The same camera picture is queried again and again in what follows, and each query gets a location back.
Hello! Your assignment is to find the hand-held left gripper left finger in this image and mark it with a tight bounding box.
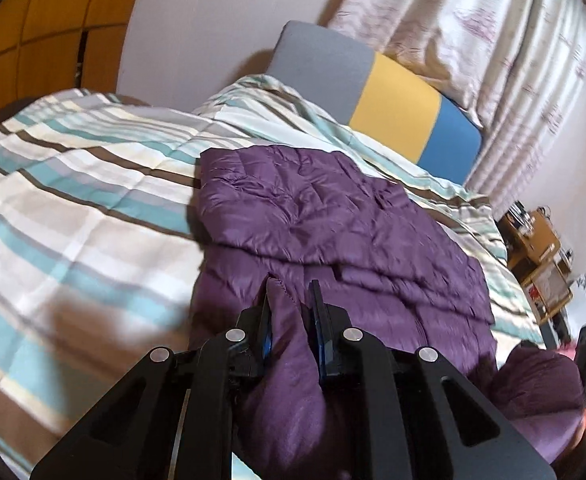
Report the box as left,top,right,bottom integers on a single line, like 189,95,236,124
30,285,276,480

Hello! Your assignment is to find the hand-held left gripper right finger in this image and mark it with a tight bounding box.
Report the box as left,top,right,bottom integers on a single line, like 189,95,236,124
309,280,556,480

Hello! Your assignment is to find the purple quilted down jacket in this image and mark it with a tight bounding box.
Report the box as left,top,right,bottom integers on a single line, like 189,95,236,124
188,144,586,480

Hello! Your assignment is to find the wooden bedside cabinet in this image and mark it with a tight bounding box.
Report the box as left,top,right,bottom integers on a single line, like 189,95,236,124
498,205,574,322

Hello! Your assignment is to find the bed with striped duvet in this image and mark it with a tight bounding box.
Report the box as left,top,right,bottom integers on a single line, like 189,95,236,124
0,74,548,480

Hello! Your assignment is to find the grey yellow blue headboard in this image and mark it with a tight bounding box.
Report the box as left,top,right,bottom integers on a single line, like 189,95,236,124
265,20,484,186

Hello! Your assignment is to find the pale patterned curtain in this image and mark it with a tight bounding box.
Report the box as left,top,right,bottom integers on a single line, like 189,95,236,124
325,0,586,211

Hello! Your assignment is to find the wooden wardrobe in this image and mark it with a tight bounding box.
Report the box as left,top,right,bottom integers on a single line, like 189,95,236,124
0,0,152,131

